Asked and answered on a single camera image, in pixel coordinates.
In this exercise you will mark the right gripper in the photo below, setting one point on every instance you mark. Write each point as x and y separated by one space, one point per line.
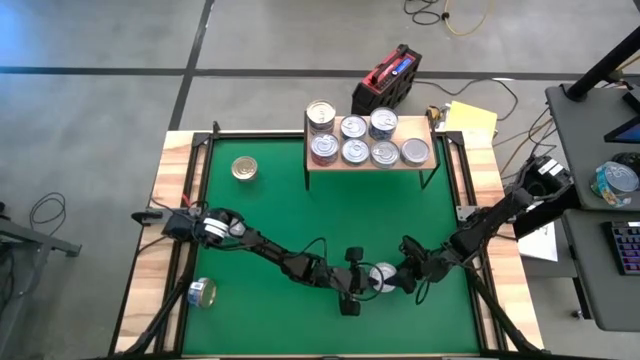
435 267

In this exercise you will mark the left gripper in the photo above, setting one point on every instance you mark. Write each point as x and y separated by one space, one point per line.
342 281

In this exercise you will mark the silver lid green label can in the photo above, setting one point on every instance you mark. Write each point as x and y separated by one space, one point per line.
355 151
384 274
415 151

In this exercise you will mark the teal label barcode can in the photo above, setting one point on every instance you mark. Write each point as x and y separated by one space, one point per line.
385 153

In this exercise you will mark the silver lid pink label can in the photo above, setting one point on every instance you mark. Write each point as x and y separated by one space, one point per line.
325 146

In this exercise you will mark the blue teal label can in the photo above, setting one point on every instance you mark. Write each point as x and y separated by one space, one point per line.
353 126

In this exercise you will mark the gold lid blue label can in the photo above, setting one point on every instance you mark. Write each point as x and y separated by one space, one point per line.
320 113
320 133
244 168

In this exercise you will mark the gold lid pink label can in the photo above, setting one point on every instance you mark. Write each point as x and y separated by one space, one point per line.
200 295

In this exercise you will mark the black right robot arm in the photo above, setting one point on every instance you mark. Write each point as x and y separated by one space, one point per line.
490 220

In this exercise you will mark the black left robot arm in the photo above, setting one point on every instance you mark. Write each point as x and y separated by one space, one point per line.
270 247

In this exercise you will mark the green table mat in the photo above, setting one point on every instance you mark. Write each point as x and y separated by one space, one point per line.
325 210

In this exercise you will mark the white paper sheet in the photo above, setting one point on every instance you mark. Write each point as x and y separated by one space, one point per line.
542 245

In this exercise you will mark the thick black pole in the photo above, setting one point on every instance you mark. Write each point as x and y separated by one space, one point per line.
600 65
550 216

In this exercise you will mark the yellow black connector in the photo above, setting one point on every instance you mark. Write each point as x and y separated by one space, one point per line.
433 113

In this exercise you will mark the yellow paper folder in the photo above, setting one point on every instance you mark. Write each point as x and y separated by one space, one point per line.
470 120

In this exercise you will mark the grey desk top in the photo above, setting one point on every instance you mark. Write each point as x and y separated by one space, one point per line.
590 280
575 140

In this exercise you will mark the red black toolbox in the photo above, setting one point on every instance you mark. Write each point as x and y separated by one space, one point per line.
385 82

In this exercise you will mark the black keyboard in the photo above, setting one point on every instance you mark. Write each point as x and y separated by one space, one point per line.
627 247

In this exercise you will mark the spare can colourful label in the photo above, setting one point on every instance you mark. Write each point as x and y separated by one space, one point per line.
620 179

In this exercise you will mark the black computer monitor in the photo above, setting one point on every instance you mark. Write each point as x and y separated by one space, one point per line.
627 131

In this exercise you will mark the grey metal stand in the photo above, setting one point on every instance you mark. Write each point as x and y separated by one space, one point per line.
35 239

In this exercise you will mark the silver metal bracket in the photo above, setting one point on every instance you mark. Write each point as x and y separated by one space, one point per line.
465 212

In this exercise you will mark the wooden shelf black metal frame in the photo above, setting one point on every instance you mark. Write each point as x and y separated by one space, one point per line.
415 127

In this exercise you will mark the black aluminium table frame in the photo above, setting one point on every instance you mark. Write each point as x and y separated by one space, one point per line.
260 135

